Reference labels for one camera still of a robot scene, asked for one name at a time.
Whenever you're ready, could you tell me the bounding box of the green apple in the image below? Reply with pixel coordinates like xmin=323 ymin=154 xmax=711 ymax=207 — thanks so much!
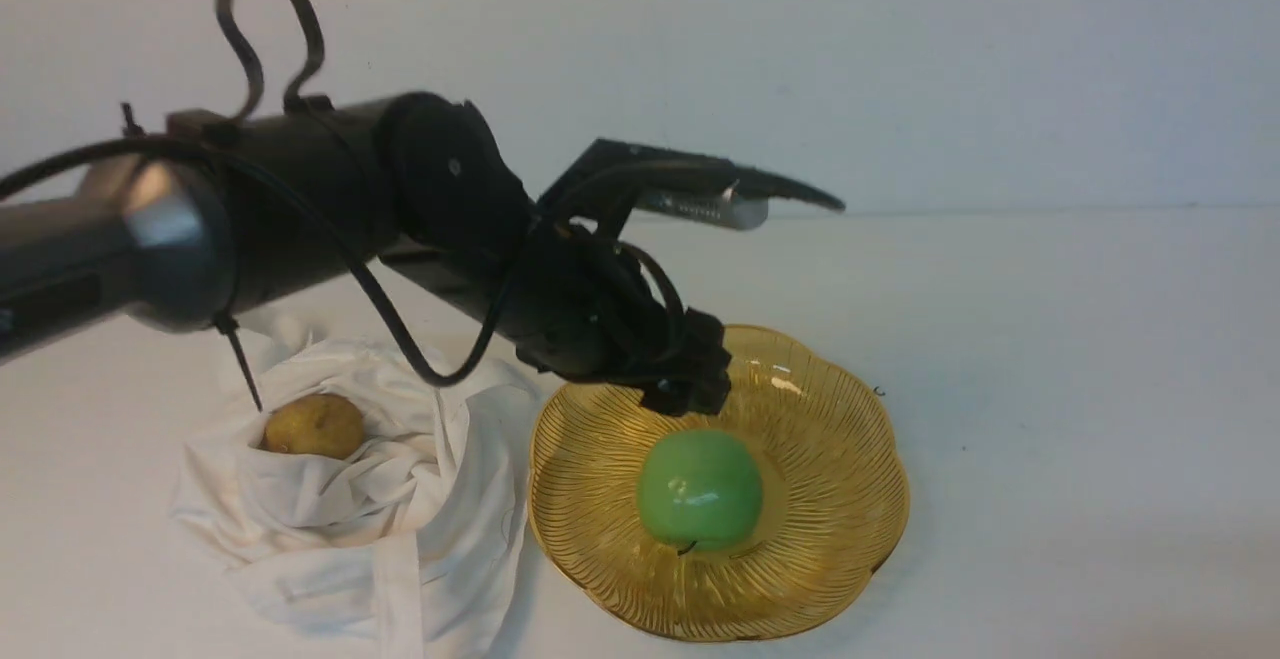
xmin=636 ymin=427 xmax=764 ymax=554

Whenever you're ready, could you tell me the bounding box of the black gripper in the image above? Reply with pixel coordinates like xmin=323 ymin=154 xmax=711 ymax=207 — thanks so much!
xmin=515 ymin=223 xmax=732 ymax=416

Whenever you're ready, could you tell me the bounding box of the amber ribbed plastic plate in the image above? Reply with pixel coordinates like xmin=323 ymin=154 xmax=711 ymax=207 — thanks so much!
xmin=527 ymin=325 xmax=910 ymax=644

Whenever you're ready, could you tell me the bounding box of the white cloth bag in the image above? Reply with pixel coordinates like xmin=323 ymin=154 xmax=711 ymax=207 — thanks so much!
xmin=170 ymin=308 xmax=543 ymax=658

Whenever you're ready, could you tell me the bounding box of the black cable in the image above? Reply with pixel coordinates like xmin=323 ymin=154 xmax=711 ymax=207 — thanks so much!
xmin=0 ymin=0 xmax=691 ymax=388

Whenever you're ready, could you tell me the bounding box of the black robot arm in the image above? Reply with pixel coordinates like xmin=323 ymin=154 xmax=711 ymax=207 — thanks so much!
xmin=1 ymin=93 xmax=735 ymax=417

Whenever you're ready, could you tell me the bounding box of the yellow-brown potato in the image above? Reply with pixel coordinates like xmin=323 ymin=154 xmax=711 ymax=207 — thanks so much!
xmin=262 ymin=393 xmax=366 ymax=459

